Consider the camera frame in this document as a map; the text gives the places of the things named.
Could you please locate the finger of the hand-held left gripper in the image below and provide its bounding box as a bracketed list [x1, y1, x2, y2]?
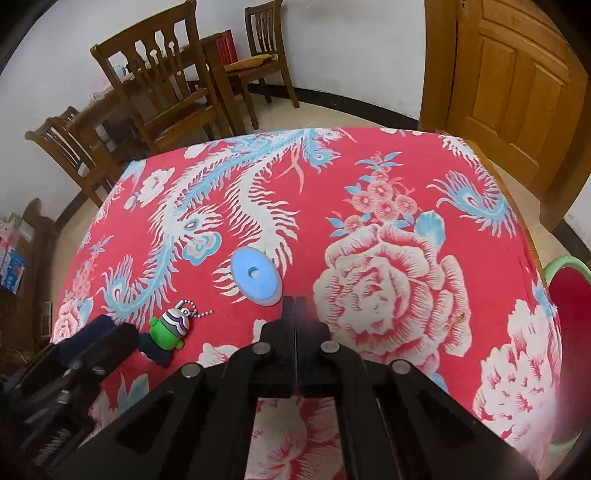
[54, 316, 116, 356]
[69, 322, 140, 384]

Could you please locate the wooden chair with cushion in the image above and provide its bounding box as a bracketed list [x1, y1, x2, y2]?
[224, 0, 301, 110]

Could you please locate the wooden door frame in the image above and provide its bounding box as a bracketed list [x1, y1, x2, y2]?
[418, 0, 585, 232]

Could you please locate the large wooden chair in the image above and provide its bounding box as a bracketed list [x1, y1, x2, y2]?
[91, 0, 232, 156]

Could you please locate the yellow seat cushion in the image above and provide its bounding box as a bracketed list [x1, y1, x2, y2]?
[225, 54, 275, 72]

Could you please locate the blue printed box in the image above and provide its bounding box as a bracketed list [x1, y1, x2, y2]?
[0, 247, 27, 296]

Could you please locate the green toy keychain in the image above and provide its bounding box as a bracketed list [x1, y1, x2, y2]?
[148, 299, 214, 353]

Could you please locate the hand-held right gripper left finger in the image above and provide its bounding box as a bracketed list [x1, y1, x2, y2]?
[46, 296, 297, 480]

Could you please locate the wooden dining table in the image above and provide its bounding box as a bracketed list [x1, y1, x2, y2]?
[65, 34, 260, 167]

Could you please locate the green basin with red inside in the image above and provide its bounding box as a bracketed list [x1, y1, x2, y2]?
[544, 256, 591, 458]

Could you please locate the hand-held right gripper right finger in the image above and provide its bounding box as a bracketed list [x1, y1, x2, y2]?
[295, 296, 541, 480]

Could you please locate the wooden panel door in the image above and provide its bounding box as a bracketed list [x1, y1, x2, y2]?
[456, 0, 572, 195]

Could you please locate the light blue disc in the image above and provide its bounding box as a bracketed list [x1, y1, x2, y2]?
[230, 247, 284, 308]

